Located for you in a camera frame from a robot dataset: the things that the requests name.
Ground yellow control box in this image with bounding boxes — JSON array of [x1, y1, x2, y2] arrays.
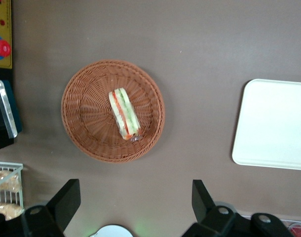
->
[[0, 0, 13, 70]]

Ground black box with metal bar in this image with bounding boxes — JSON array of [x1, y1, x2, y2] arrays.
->
[[0, 68, 23, 152]]

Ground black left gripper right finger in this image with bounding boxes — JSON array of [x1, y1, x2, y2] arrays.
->
[[181, 179, 294, 237]]

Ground white round plate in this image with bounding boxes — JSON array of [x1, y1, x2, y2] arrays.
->
[[89, 224, 134, 237]]

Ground wrapped beige bread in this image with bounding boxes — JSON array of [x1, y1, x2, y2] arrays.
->
[[0, 202, 25, 221], [0, 170, 22, 192]]

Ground round brown wicker basket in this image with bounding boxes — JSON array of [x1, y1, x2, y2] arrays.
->
[[61, 59, 165, 163]]

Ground white rectangular plastic tray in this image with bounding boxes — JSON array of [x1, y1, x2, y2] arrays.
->
[[231, 79, 301, 171]]

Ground plastic-wrapped triangle sandwich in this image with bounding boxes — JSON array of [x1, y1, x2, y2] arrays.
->
[[108, 87, 143, 142]]

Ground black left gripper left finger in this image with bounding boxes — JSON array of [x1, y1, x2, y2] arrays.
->
[[21, 179, 81, 237]]

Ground white wire rack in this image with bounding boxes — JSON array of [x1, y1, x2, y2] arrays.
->
[[0, 160, 25, 216]]

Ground red emergency stop button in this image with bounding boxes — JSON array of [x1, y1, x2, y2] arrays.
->
[[0, 39, 12, 58]]

